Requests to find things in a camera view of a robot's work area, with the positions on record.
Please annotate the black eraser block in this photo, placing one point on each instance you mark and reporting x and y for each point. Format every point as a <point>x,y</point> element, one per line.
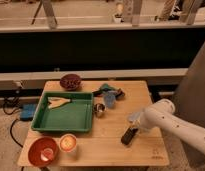
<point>128,135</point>

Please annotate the wooden spatula in tray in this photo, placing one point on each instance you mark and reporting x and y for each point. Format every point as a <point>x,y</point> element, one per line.
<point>55,102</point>

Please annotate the wooden table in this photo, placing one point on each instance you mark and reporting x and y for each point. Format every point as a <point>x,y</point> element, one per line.
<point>101,146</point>

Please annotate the orange white cup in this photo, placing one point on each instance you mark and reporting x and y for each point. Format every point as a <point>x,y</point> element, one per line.
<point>68,143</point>

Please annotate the small metal cup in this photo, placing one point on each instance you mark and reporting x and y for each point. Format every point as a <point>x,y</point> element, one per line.
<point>99,109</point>

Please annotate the teal cloth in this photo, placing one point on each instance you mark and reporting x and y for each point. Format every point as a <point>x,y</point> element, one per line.
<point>107,88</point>

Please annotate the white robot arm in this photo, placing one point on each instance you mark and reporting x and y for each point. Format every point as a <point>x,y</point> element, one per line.
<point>160,114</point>

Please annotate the blue box on floor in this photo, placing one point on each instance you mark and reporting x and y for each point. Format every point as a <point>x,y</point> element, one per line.
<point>28,111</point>

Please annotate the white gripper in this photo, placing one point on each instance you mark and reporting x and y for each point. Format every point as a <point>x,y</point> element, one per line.
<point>138,121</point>

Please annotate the small clear cup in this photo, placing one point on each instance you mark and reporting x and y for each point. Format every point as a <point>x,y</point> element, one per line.
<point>47,154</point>

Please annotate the red bowl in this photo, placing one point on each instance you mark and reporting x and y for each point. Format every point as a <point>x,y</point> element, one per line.
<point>34,154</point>

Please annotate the blue plastic cup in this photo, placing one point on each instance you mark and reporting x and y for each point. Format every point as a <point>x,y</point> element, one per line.
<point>109,99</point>

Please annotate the green plastic tray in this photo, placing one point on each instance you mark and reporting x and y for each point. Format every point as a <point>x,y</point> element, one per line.
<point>74,116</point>

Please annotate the dark brown bowl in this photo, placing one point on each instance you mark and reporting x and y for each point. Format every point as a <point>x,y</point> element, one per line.
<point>70,82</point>

